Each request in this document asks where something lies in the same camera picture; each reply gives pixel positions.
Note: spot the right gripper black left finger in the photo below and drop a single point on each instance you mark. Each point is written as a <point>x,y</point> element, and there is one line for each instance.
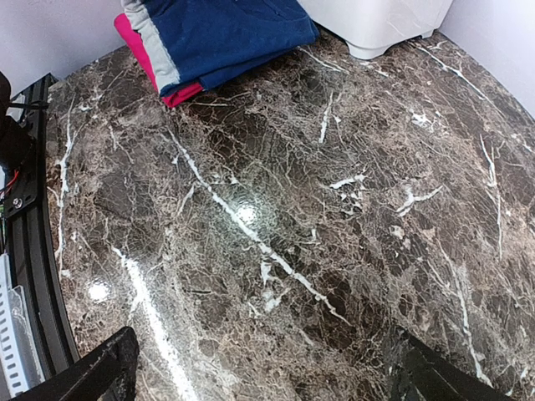
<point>108,373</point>

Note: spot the white slotted cable duct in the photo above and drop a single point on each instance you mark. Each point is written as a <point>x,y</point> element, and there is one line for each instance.
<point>20,365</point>

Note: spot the white plastic bin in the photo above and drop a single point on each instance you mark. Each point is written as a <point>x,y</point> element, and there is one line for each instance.
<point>370,27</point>

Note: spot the navy blue t-shirt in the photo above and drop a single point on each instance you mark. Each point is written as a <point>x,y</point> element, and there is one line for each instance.
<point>211,42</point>

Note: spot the black curved front rail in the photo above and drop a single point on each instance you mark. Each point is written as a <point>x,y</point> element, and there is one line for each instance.
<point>26,235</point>

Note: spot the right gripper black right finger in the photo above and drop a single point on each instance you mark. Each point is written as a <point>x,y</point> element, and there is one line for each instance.
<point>417,372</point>

